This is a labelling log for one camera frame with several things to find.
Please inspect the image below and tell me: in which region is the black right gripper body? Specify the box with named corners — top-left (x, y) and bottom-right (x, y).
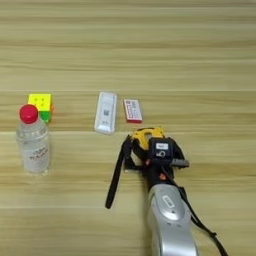
top-left (124, 155), bottom-right (191, 194)

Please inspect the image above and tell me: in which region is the yellow black tape measure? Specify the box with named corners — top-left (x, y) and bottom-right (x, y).
top-left (105, 126), bottom-right (167, 210)

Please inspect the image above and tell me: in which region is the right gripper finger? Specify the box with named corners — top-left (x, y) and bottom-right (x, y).
top-left (123, 136), bottom-right (138, 169)

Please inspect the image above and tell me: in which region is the white rectangular device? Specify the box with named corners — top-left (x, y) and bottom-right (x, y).
top-left (93, 91), bottom-right (118, 135)

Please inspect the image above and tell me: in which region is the small red white box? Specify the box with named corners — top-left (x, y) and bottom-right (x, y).
top-left (123, 98), bottom-right (144, 124)

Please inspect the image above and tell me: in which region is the black box with white label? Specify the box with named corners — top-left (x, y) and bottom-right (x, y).
top-left (148, 137), bottom-right (175, 160)

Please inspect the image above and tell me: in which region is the clear bottle with red cap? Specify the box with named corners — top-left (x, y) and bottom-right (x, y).
top-left (15, 103), bottom-right (52, 176)

